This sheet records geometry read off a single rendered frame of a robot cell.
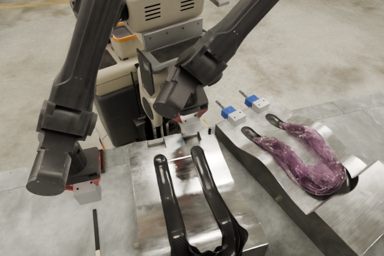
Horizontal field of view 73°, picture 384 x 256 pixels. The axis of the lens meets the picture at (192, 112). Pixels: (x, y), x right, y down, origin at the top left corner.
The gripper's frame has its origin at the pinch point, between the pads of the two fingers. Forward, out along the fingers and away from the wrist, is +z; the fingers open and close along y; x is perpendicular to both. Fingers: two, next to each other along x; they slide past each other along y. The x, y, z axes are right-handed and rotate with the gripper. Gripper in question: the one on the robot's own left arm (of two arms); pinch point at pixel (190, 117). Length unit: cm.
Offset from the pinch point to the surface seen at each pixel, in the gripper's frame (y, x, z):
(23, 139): -115, 85, 95
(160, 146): -10.8, -1.1, 9.4
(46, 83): -106, 148, 106
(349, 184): 35.8, -27.7, 11.6
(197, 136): 1.1, -0.6, 11.2
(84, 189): -28.5, -13.9, -4.9
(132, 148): -18.3, -1.2, 5.5
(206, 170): 0.1, -13.6, 7.3
